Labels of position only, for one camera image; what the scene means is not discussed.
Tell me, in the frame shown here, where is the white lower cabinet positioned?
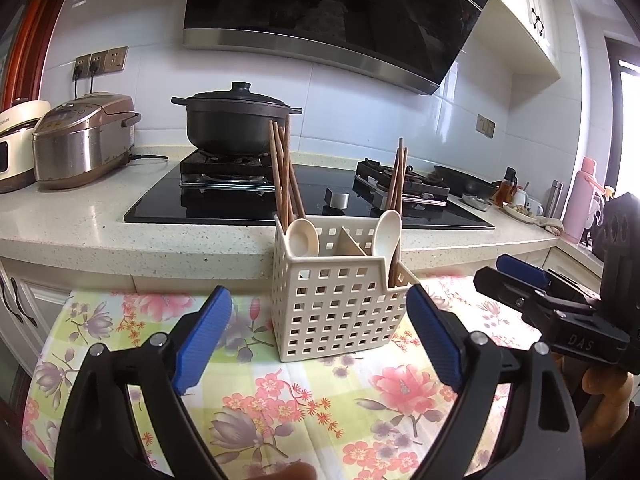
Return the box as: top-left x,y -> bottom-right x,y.
542,247 -> 601,291
0,260 -> 76,371

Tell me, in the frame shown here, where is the black glass gas cooktop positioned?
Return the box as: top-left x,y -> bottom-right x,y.
124,152 -> 496,231

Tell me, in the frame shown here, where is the white cabinet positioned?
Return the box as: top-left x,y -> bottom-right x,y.
542,247 -> 601,291
0,260 -> 76,371
487,0 -> 563,81

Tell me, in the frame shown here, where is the person's left hand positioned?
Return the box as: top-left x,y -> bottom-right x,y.
240,461 -> 317,480

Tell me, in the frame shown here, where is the bronze rice cooker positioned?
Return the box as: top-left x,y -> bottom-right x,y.
32,92 -> 142,190

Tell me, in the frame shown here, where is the beige perforated utensil basket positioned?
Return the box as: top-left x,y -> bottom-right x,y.
272,214 -> 423,363

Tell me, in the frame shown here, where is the floral tablecloth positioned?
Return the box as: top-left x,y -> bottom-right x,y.
22,275 -> 561,480

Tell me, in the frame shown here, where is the black pot lid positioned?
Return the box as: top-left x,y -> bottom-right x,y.
182,81 -> 292,108

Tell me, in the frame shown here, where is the plate of food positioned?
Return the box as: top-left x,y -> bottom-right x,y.
502,202 -> 536,223

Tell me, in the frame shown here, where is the white upper cabinet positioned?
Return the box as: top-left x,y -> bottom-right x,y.
487,0 -> 563,81

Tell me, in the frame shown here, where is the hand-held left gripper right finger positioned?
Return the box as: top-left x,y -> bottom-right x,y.
406,284 -> 583,480

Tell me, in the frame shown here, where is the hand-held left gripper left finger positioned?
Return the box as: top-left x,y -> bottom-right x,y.
55,285 -> 233,480

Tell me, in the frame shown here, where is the dark framed window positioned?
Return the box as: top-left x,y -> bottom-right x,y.
605,35 -> 640,196

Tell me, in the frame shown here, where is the black cooking pot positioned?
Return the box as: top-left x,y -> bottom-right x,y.
171,97 -> 303,153

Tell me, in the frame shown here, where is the black range hood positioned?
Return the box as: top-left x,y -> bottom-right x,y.
182,0 -> 501,96

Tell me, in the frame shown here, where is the pink thermos bottle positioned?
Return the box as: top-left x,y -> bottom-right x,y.
562,156 -> 598,246

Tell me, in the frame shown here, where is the black burner grate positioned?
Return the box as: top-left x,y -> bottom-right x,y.
355,158 -> 451,208
180,150 -> 273,196

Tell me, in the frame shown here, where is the red wooden door frame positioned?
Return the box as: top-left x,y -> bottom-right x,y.
0,0 -> 71,111

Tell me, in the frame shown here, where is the black wok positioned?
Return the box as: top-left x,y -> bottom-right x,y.
434,164 -> 501,198

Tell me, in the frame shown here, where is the white ceramic spoon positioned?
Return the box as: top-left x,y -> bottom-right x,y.
371,210 -> 402,263
285,218 -> 320,257

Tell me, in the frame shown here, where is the person's right hand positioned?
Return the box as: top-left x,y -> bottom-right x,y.
580,364 -> 637,447

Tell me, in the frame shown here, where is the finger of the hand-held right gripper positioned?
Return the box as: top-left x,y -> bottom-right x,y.
496,254 -> 601,311
474,266 -> 553,322

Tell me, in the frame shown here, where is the white rice cooker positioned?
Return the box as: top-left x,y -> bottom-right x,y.
0,100 -> 52,194

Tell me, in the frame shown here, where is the amber oil bottle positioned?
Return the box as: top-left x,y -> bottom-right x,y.
495,167 -> 517,207

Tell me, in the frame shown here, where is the white mug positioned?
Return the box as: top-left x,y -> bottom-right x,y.
515,187 -> 543,216

